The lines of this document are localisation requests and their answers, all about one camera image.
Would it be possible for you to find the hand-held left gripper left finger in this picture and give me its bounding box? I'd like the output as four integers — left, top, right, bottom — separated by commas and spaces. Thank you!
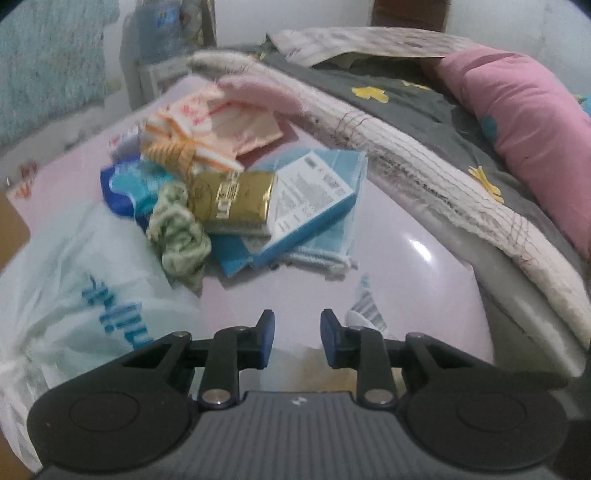
122, 309, 276, 411

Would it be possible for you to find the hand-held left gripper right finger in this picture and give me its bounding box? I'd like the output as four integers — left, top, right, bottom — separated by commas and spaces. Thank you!
320, 308, 476, 411

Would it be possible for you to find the blue checked towel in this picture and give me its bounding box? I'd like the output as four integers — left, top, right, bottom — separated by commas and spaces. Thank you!
210, 148, 368, 280

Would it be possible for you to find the green white knotted cloth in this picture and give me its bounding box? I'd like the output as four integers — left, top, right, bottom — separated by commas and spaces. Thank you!
147, 181, 212, 291

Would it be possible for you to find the gold foil packet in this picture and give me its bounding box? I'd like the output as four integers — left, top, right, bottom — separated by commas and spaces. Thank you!
188, 172, 278, 234

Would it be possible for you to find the blue and white box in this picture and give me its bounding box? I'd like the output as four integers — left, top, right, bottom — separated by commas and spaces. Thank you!
252, 150, 358, 268

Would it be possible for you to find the orange striped cloth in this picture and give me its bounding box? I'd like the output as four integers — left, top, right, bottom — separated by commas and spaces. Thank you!
141, 88, 245, 178

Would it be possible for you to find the blue tissue packet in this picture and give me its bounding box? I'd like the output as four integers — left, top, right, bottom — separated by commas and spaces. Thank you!
100, 157, 174, 227

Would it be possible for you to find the cardboard box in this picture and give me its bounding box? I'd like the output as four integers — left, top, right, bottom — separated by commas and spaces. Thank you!
0, 189, 32, 273

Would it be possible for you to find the grey mattress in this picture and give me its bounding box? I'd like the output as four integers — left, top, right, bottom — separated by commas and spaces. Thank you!
457, 222, 591, 377

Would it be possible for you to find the white knitted blanket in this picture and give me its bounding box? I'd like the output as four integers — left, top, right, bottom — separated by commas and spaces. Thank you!
187, 48, 591, 352

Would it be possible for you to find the white plastic bag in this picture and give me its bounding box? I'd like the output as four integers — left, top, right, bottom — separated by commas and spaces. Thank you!
0, 203, 204, 472

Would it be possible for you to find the orange wet wipes packet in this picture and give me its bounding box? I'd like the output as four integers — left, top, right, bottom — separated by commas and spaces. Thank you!
203, 99, 284, 155

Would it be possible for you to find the grey flowered duvet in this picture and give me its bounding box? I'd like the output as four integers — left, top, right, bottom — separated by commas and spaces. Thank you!
252, 44, 591, 268

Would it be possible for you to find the large pink pillow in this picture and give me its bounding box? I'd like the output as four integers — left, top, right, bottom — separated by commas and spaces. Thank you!
434, 51, 591, 259

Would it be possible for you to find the checked beige blanket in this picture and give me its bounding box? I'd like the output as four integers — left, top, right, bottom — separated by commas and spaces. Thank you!
268, 27, 490, 68

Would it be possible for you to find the clear water bottle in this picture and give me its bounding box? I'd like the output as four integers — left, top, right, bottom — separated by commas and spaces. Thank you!
139, 0, 185, 63

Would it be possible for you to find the brown wooden headboard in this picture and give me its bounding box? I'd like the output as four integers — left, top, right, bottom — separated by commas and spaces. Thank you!
372, 0, 451, 33

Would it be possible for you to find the teal hanging towel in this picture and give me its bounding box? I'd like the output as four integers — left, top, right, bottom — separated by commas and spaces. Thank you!
0, 0, 121, 144

